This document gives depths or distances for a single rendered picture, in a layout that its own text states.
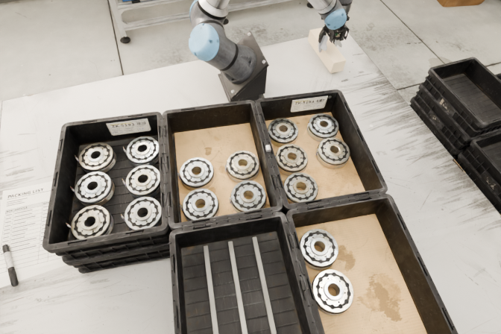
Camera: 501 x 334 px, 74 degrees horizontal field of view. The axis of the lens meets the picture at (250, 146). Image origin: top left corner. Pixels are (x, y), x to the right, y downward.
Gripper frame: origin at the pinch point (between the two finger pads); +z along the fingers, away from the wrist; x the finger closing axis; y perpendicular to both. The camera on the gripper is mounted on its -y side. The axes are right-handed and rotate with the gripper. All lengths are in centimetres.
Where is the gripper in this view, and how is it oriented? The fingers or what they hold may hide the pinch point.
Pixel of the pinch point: (326, 47)
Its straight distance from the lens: 162.5
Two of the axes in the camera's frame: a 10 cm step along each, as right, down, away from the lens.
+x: 9.4, -2.6, 2.2
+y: 3.4, 7.8, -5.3
